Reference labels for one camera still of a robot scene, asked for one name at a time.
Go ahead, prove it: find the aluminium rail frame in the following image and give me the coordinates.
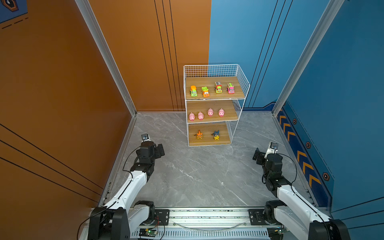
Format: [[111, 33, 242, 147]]
[[78, 206, 344, 240]]

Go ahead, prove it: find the circuit board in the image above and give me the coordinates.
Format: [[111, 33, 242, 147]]
[[138, 229, 159, 239], [267, 226, 289, 240]]

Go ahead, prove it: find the pink pig toy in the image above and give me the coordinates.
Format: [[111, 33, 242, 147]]
[[189, 113, 196, 121], [207, 108, 214, 117], [198, 112, 204, 121]]

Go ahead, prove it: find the aluminium corner post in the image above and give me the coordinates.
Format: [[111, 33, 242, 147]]
[[271, 0, 346, 117], [74, 0, 138, 117]]

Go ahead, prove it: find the orange pikachu figure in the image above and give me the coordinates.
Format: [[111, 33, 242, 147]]
[[195, 130, 203, 140]]

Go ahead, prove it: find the pink toy truck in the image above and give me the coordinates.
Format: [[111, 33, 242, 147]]
[[227, 83, 235, 94]]

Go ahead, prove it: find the left circuit board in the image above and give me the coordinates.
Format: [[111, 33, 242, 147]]
[[138, 229, 159, 239]]

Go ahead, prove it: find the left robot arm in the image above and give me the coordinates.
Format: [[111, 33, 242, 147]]
[[80, 139, 165, 240]]

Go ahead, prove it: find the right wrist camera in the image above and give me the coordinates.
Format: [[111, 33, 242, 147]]
[[265, 142, 279, 159]]

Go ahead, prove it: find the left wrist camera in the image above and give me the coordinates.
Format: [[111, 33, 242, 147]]
[[141, 133, 151, 143]]

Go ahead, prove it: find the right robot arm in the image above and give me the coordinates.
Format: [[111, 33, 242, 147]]
[[249, 143, 351, 240]]

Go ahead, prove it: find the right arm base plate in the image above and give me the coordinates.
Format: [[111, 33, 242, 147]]
[[248, 209, 283, 226]]

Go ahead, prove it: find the left aluminium corner post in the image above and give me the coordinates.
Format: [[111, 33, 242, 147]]
[[74, 0, 138, 117]]

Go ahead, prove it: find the right circuit board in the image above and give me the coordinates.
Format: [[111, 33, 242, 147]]
[[267, 226, 289, 240]]

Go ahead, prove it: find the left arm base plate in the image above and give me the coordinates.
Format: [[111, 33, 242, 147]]
[[128, 207, 170, 228]]

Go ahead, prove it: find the green toy car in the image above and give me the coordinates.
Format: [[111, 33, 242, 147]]
[[215, 82, 223, 94]]

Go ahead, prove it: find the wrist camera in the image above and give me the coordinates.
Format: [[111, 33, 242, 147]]
[[265, 142, 279, 159], [141, 133, 151, 143]]

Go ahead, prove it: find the white wire wooden shelf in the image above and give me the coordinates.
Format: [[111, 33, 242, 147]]
[[184, 64, 251, 147]]

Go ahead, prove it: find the grey hooded pikachu figure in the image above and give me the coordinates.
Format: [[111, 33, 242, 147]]
[[212, 130, 220, 141]]

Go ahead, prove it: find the right aluminium corner post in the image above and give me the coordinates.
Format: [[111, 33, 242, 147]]
[[271, 0, 346, 117]]

